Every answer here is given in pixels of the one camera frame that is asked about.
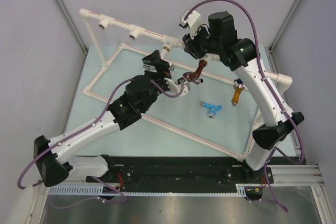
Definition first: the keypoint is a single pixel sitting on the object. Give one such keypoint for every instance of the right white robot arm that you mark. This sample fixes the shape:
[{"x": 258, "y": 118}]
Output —
[{"x": 220, "y": 38}]

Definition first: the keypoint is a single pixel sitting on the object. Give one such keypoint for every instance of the aluminium extrusion rail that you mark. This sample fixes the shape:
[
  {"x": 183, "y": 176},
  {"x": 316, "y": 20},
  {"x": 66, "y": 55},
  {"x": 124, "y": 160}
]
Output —
[{"x": 300, "y": 190}]

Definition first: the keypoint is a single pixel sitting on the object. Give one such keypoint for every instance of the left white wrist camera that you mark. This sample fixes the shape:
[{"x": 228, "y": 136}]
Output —
[{"x": 178, "y": 88}]

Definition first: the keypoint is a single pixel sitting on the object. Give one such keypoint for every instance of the blue water faucet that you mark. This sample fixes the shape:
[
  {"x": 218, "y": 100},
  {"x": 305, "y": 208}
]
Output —
[{"x": 212, "y": 109}]

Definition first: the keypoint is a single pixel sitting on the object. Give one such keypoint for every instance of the white PVC pipe frame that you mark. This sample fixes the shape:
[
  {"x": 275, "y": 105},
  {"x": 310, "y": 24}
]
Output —
[{"x": 282, "y": 83}]

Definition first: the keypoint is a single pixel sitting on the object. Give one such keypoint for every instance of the dark red water faucet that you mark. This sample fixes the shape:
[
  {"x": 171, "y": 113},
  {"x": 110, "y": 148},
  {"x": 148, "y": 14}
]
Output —
[{"x": 194, "y": 77}]

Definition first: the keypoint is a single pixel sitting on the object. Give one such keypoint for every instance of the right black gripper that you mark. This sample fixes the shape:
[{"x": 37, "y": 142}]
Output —
[{"x": 190, "y": 46}]

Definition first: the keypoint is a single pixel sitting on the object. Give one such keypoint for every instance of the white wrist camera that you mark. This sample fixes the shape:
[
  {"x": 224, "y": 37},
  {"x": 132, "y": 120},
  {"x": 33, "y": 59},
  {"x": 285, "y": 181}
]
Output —
[
  {"x": 178, "y": 88},
  {"x": 193, "y": 22}
]

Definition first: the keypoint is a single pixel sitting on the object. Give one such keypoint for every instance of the amber yellow water faucet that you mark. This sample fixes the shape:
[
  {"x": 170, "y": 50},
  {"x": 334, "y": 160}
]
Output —
[{"x": 239, "y": 87}]

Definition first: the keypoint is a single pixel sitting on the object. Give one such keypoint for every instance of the white water faucet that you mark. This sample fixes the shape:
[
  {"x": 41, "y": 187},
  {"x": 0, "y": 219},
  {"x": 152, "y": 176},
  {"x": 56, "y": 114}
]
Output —
[{"x": 163, "y": 52}]

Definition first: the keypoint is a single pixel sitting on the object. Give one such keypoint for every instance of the light green table mat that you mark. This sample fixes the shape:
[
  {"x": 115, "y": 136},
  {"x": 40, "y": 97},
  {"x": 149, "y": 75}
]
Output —
[{"x": 230, "y": 129}]

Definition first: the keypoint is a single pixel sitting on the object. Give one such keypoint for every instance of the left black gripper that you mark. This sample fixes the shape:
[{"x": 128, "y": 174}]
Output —
[{"x": 162, "y": 66}]

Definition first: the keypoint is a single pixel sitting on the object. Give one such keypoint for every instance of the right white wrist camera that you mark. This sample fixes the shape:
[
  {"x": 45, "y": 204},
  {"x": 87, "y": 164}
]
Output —
[{"x": 193, "y": 22}]

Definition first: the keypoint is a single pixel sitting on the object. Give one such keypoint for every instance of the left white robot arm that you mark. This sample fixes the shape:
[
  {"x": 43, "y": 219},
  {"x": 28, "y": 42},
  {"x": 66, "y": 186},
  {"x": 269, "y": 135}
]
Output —
[{"x": 53, "y": 155}]

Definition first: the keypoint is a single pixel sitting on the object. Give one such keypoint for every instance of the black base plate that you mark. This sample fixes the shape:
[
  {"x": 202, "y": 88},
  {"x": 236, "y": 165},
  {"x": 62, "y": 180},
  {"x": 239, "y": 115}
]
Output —
[{"x": 181, "y": 175}]

